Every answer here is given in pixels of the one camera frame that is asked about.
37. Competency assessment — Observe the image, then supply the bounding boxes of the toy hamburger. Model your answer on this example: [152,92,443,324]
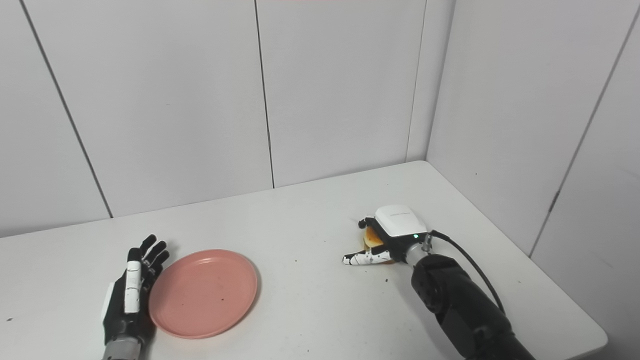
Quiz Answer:
[363,227,397,265]

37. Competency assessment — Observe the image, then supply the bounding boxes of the pink round plate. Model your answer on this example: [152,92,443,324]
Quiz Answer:
[148,249,260,340]

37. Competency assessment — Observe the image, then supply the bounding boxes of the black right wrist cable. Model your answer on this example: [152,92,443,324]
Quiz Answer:
[429,229,506,316]

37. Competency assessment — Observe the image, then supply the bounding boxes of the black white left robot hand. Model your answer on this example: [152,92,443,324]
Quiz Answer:
[101,234,171,345]

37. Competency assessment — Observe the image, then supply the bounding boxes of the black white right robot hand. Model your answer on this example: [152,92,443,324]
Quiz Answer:
[342,204,432,267]

